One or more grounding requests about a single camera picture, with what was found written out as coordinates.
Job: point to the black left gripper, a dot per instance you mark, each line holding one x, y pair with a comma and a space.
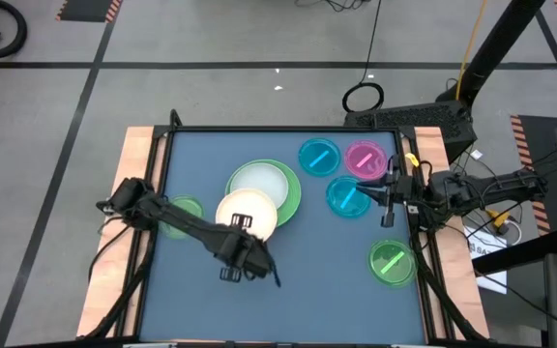
237, 246

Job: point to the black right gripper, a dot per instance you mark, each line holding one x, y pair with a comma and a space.
399, 193

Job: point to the clear pink plastic plate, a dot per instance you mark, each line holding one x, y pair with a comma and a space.
356, 166

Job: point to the clear blue plastic plate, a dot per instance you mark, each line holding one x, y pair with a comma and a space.
310, 147
339, 208

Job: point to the cream plastic plate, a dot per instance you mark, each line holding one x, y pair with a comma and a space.
254, 205

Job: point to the clear green plastic plate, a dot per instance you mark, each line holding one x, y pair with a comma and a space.
380, 275
189, 205

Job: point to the large green plastic plate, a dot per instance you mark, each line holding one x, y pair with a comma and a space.
294, 203

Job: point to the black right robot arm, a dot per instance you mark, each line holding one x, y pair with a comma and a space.
481, 191

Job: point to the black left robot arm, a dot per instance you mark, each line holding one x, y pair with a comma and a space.
182, 222

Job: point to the wooden table side board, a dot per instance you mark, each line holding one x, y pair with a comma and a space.
430, 145
138, 142

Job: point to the small white tag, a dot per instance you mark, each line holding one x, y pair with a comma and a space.
477, 154

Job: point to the yellow power plug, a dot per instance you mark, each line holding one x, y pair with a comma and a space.
500, 218

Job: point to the white paper sheet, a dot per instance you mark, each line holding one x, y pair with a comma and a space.
493, 282

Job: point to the black desk bar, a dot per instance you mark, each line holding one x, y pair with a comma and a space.
515, 251

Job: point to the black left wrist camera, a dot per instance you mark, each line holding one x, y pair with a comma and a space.
259, 261

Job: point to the black table frame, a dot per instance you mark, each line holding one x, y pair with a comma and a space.
278, 129

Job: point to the black camera stand pole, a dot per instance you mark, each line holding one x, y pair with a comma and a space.
501, 43

